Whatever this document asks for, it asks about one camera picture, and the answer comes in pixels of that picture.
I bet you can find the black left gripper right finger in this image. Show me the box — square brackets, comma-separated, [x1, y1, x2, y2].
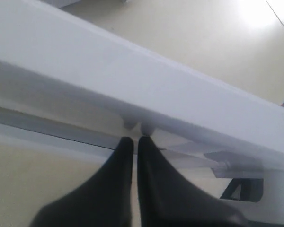
[137, 136, 249, 227]

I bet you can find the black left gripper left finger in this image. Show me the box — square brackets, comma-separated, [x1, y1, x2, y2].
[30, 137, 133, 227]

